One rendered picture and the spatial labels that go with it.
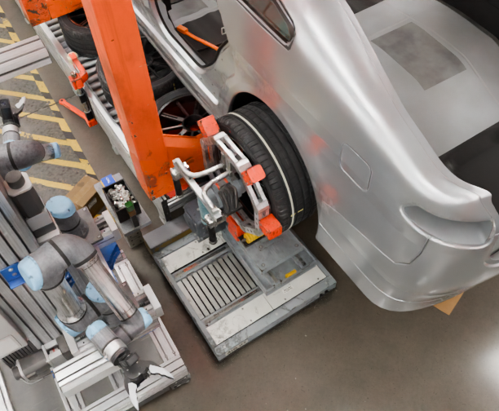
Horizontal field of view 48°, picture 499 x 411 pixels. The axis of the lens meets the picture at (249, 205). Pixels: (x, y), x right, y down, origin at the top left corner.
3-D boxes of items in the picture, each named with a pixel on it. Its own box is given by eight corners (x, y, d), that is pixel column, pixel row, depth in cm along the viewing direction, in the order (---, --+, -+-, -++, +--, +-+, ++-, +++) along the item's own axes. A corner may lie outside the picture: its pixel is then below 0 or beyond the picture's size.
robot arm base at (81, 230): (64, 249, 267) (57, 238, 259) (53, 227, 274) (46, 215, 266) (93, 235, 271) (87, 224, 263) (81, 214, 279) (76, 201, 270)
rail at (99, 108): (177, 211, 357) (171, 190, 339) (164, 218, 354) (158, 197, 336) (38, 16, 481) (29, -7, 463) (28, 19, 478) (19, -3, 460)
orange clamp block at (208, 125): (221, 130, 274) (213, 113, 272) (207, 138, 272) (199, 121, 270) (217, 131, 281) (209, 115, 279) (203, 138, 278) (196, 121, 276)
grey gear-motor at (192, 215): (257, 223, 360) (255, 190, 332) (200, 254, 348) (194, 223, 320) (242, 204, 370) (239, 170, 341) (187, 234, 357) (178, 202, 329)
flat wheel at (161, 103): (267, 139, 377) (267, 113, 357) (200, 201, 349) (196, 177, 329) (195, 96, 403) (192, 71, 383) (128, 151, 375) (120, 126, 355)
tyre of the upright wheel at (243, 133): (297, 227, 318) (336, 196, 255) (262, 247, 311) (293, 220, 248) (237, 130, 326) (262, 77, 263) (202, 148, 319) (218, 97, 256)
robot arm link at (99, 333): (104, 324, 206) (99, 314, 199) (123, 344, 201) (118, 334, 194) (87, 338, 203) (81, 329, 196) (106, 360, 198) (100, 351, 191)
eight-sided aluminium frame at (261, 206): (270, 247, 292) (269, 183, 247) (259, 254, 290) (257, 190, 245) (216, 179, 319) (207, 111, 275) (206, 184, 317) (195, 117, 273)
